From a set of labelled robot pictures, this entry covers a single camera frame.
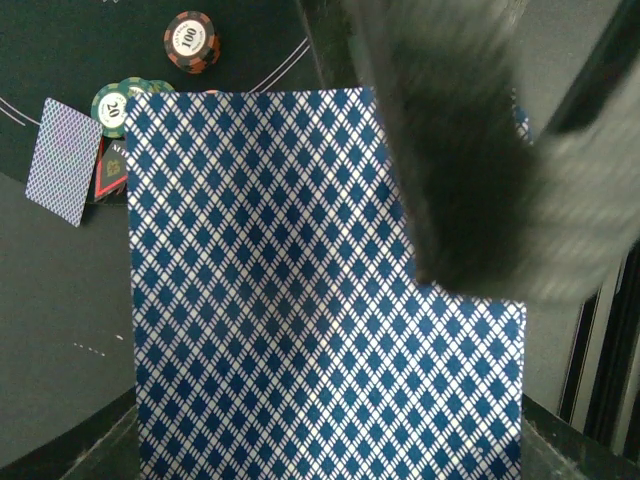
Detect green chips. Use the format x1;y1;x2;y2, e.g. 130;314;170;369
91;77;174;139

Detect blue playing card deck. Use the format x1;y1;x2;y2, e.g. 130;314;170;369
126;88;526;479

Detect orange chips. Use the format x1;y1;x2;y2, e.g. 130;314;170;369
163;10;221;74

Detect round black poker mat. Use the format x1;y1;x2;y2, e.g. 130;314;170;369
1;1;327;200

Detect card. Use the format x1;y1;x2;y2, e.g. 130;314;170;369
25;98;102;227

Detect red triangle all-in marker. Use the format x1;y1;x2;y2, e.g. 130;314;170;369
93;139;127;202

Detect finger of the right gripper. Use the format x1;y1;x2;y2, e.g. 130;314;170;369
346;1;639;303

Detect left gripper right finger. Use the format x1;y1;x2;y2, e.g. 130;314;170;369
521;395;639;480

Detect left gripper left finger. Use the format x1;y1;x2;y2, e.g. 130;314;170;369
1;389;136;480

